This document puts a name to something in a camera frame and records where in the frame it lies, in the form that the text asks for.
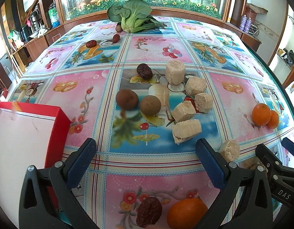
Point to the purple bottle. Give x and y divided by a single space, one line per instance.
242 22
247 25

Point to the red date far left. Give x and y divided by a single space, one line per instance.
91 43

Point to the dark red date bottom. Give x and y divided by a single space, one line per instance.
149 212

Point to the green plastic bottle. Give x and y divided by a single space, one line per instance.
53 15

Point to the red date far middle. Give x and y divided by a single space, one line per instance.
115 38

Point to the brown round fruit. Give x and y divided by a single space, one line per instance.
127 99
150 105

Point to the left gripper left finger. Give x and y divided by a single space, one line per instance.
47 200

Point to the orange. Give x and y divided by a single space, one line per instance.
186 213
261 114
274 120

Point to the purple bottle right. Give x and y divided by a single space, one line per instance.
247 25

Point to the dark red date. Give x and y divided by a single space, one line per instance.
149 212
144 71

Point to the green bok choy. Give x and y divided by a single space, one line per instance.
134 16

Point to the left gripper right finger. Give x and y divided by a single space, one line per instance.
254 209

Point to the dark red date centre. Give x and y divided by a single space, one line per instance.
144 71

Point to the purple bottle left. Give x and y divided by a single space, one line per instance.
242 22

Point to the brown fruit beside bok choy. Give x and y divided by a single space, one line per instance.
119 28

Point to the red box white interior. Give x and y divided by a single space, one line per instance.
30 134

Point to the colourful fruit pattern tablecloth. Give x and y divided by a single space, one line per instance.
136 156

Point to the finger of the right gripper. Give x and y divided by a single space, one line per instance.
288 145
280 177

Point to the black kettle on cabinet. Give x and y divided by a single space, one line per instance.
35 20

